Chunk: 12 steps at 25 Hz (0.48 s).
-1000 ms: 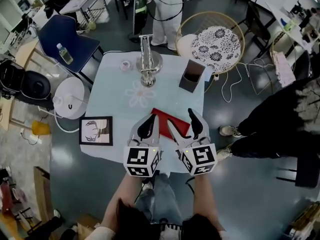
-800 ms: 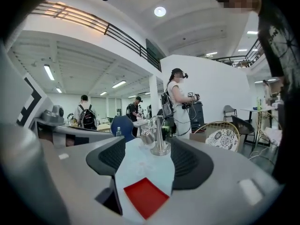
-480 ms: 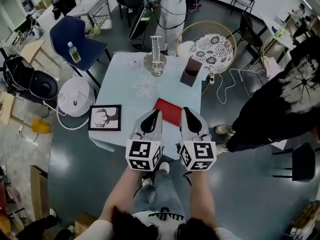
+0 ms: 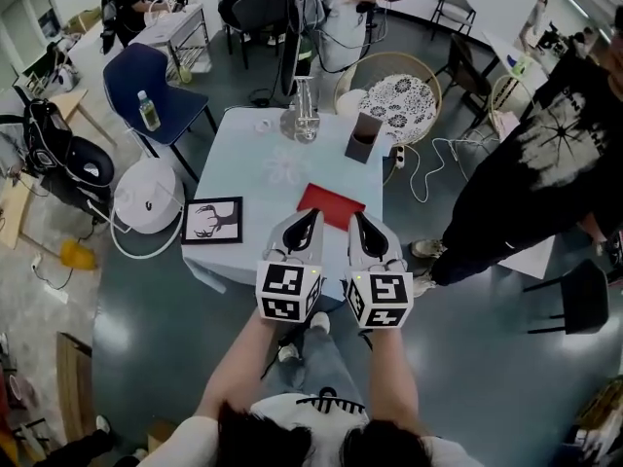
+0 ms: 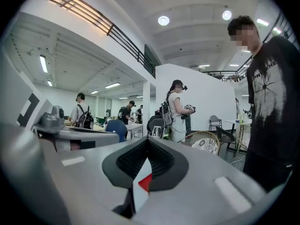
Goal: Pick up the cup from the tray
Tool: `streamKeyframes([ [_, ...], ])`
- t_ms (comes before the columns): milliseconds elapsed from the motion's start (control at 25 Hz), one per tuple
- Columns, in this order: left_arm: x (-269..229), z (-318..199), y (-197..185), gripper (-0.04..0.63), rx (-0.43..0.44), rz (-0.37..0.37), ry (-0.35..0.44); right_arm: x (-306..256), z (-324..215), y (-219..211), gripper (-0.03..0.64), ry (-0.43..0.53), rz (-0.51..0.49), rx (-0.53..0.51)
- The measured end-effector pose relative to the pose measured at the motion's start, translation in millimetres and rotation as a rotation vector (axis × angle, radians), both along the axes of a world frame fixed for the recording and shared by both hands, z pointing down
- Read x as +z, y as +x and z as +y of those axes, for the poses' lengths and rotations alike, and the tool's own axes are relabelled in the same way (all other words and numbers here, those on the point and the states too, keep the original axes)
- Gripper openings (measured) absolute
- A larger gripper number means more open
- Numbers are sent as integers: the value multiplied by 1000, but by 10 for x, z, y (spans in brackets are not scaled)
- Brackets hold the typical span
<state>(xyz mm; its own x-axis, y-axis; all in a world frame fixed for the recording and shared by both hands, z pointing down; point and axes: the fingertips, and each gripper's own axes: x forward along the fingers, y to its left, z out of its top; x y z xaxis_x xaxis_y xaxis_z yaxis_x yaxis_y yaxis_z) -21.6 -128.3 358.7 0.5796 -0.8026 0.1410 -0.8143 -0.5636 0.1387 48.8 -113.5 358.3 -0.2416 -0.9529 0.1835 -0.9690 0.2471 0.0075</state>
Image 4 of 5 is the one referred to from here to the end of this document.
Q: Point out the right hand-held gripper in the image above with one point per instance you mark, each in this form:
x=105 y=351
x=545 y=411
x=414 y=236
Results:
x=384 y=299

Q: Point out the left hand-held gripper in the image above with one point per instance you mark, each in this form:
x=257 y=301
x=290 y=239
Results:
x=287 y=290

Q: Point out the red tray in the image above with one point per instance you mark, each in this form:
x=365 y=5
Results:
x=331 y=202

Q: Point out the person's left forearm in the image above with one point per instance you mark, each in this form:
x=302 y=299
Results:
x=238 y=368

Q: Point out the person's right forearm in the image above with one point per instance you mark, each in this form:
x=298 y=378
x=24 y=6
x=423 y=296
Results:
x=392 y=382

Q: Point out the grey pen holder box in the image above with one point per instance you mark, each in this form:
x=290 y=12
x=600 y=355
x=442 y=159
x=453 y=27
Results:
x=362 y=144

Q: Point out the clear flower-shaped dish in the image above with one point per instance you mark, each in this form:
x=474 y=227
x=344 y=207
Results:
x=287 y=166

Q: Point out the person's right white shoe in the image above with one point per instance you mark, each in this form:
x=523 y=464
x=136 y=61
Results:
x=319 y=321

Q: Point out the person's white shoe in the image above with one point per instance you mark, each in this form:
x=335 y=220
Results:
x=288 y=352
x=319 y=321

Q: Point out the table with light blue tablecloth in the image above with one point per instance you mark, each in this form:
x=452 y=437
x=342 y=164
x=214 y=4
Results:
x=243 y=173

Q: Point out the black framed antler picture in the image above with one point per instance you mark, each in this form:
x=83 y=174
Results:
x=211 y=219

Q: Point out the white power strip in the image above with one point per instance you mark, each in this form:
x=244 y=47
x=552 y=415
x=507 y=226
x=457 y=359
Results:
x=400 y=156
x=36 y=264

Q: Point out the person's left white shoe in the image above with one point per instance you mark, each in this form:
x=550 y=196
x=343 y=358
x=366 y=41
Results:
x=288 y=352

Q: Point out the person's grey trousers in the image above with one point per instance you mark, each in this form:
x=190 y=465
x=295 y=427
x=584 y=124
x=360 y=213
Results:
x=316 y=363

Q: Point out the silver desk lamp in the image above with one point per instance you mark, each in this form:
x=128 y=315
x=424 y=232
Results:
x=304 y=119

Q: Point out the white round cushion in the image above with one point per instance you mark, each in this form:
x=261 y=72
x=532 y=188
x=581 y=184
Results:
x=350 y=102

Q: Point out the floral seat cushion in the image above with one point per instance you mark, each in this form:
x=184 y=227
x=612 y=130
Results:
x=399 y=102

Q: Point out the white paper sheet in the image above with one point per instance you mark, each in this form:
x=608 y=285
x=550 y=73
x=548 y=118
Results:
x=535 y=261

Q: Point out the person's white printed shirt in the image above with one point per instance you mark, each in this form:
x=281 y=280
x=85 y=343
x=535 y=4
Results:
x=287 y=411

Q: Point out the pink cloth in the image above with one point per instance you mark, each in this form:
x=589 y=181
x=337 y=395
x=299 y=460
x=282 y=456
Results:
x=507 y=124

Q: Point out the rattan chair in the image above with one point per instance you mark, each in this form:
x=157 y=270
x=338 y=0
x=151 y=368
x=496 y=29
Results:
x=389 y=66
x=506 y=85

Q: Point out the bottle of yellow-green drink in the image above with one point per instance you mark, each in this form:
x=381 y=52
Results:
x=149 y=115

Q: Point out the black flat panel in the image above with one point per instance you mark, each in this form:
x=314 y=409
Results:
x=292 y=42

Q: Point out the dark brown chair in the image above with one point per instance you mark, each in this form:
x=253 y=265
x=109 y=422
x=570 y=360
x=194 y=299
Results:
x=469 y=73

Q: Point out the yellow bag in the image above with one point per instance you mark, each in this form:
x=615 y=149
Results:
x=78 y=255

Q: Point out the black chair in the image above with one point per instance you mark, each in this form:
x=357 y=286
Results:
x=586 y=299
x=258 y=8

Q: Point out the blue chair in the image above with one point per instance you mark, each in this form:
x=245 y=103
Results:
x=146 y=71

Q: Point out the cardboard box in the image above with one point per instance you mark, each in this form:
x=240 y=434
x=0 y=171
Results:
x=160 y=436

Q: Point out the wooden board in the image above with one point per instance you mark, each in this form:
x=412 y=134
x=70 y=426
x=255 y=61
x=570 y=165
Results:
x=75 y=382

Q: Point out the grey folding chair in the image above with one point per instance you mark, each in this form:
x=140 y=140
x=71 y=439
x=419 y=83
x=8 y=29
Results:
x=455 y=0

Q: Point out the black backpack device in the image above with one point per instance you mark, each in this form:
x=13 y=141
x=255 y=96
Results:
x=46 y=134

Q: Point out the cluttered wooden shelf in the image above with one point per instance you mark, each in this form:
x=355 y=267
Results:
x=598 y=421

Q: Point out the light wooden table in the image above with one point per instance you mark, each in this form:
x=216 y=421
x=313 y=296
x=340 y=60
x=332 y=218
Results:
x=14 y=212

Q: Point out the white metal-frame table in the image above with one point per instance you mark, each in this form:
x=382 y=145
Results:
x=170 y=22

